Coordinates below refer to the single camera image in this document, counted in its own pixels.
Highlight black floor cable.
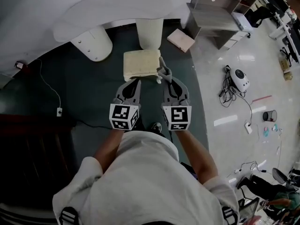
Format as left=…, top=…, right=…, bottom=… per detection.
left=62, top=112, right=111, bottom=129

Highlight person's left forearm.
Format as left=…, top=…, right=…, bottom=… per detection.
left=93, top=127, right=125, bottom=173

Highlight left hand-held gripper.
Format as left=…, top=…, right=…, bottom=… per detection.
left=109, top=79, right=142, bottom=132

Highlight thin white cable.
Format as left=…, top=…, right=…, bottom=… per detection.
left=35, top=59, right=62, bottom=109

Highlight person's right forearm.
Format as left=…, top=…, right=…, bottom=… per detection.
left=174, top=129, right=218, bottom=185

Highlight black mesh panel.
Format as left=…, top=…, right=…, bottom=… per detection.
left=239, top=197, right=261, bottom=224

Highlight person's black trousers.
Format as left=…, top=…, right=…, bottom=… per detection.
left=138, top=118, right=165, bottom=138

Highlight white rolling cabinet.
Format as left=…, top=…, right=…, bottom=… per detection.
left=232, top=12, right=254, bottom=38

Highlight grey wooden shelf desk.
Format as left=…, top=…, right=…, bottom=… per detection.
left=185, top=0, right=261, bottom=50

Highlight white round device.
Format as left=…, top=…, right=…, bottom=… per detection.
left=229, top=68, right=250, bottom=91

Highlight person's grey shirt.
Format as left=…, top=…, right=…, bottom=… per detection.
left=52, top=130, right=240, bottom=225

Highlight cream upholstered footstool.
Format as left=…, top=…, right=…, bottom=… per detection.
left=123, top=49, right=162, bottom=84

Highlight tangle of black cables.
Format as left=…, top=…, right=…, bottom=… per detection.
left=219, top=64, right=247, bottom=107

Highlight dark wooden staircase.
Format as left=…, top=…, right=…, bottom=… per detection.
left=0, top=113, right=79, bottom=225

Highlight person's dark shoe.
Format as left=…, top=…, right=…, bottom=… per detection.
left=151, top=122, right=163, bottom=134

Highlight black mesh waste bin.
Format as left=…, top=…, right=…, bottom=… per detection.
left=262, top=110, right=278, bottom=123

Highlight grey wiping cloth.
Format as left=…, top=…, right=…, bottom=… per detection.
left=156, top=56, right=173, bottom=84

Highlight red floor tape strip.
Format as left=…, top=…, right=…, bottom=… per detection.
left=252, top=95, right=273, bottom=103

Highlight grey striped shoulder strap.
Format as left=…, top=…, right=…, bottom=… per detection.
left=221, top=205, right=240, bottom=225
left=58, top=206, right=79, bottom=225

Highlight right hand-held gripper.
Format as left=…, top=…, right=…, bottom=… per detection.
left=162, top=76, right=193, bottom=132

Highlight pink flat box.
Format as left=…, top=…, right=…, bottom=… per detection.
left=166, top=29, right=196, bottom=53

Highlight long white power strip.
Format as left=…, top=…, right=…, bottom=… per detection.
left=244, top=120, right=253, bottom=135

